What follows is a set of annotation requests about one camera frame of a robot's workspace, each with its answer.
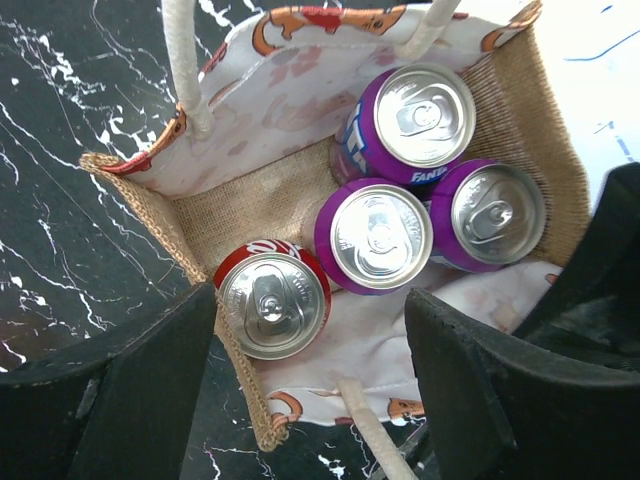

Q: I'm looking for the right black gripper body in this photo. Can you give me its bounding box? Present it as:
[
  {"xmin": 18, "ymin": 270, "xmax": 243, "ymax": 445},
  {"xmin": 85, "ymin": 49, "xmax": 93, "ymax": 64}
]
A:
[{"xmin": 514, "ymin": 163, "xmax": 639, "ymax": 370}]

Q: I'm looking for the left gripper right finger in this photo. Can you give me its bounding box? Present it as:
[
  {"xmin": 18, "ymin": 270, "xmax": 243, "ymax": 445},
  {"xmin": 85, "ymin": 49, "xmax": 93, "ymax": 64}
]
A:
[{"xmin": 405, "ymin": 288, "xmax": 639, "ymax": 479}]

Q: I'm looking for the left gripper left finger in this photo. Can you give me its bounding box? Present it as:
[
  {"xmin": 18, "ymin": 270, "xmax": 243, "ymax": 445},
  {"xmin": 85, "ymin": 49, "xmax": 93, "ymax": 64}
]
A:
[{"xmin": 1, "ymin": 282, "xmax": 216, "ymax": 479}]

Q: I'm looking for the red cola can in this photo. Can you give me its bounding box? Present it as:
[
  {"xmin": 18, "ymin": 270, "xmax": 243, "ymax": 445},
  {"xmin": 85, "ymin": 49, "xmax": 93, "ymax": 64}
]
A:
[{"xmin": 213, "ymin": 239, "xmax": 331, "ymax": 361}]

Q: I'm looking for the purple Fanta can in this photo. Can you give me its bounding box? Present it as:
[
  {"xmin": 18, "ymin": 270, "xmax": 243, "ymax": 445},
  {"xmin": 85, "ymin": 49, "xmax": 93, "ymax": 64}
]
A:
[
  {"xmin": 424, "ymin": 159, "xmax": 546, "ymax": 273},
  {"xmin": 302, "ymin": 178, "xmax": 434, "ymax": 295},
  {"xmin": 330, "ymin": 63, "xmax": 476, "ymax": 186}
]

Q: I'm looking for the white whiteboard yellow rim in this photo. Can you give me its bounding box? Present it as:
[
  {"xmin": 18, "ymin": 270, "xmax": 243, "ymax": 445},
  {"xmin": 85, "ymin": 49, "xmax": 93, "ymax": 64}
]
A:
[{"xmin": 534, "ymin": 0, "xmax": 639, "ymax": 208}]

